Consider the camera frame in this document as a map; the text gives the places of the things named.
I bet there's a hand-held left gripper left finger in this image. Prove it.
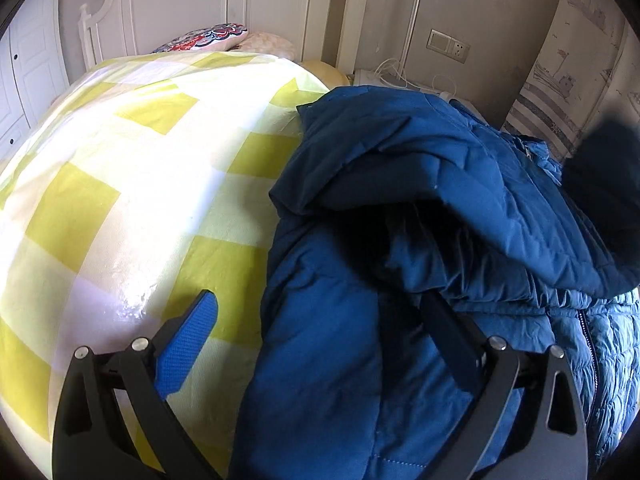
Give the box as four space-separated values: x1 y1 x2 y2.
51 289 223 480

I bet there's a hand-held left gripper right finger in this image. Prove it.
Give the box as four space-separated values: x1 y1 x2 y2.
421 290 589 480

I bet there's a blue padded jacket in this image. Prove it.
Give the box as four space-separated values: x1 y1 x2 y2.
231 85 640 480

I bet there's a yellow checked bed sheet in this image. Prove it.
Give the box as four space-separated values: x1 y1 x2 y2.
0 51 331 480

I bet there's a white nightstand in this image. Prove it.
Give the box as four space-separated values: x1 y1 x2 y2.
352 69 483 111

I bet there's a striped printed curtain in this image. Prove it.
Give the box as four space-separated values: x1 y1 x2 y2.
501 0 632 163

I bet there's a pale yellow pillow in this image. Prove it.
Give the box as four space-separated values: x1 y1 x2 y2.
300 60 352 92

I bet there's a red blue patterned pillow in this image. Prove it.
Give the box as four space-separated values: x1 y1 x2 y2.
151 23 249 54

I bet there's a beige pillow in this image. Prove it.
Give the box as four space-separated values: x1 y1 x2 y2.
235 32 297 61

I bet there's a metal pole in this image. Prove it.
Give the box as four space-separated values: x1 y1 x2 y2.
403 0 426 78

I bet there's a white wooden headboard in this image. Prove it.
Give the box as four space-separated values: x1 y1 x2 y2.
78 0 375 73

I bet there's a white cable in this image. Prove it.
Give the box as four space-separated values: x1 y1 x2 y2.
372 57 458 100

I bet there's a wall switch and socket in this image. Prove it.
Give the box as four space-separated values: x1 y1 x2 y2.
426 30 472 64

